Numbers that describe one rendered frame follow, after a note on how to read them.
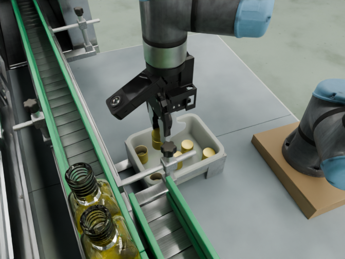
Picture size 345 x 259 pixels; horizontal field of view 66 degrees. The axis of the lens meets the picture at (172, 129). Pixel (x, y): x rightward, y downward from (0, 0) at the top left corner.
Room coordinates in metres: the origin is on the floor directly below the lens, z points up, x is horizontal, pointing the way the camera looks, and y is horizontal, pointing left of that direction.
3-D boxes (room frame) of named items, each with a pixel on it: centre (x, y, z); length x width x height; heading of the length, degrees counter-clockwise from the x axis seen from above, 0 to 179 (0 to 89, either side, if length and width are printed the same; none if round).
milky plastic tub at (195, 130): (0.43, -0.01, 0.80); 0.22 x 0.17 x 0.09; 118
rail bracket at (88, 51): (0.85, 0.33, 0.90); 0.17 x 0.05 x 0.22; 118
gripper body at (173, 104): (0.41, 0.01, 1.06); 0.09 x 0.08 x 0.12; 118
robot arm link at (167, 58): (0.41, 0.01, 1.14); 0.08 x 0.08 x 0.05
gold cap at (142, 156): (0.44, 0.09, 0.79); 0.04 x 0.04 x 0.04
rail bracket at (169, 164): (0.29, 0.03, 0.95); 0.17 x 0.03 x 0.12; 118
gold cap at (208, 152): (0.43, -0.10, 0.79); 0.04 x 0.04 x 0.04
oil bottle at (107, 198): (0.16, 0.10, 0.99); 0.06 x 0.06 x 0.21; 28
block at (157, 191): (0.28, 0.04, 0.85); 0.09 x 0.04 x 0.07; 118
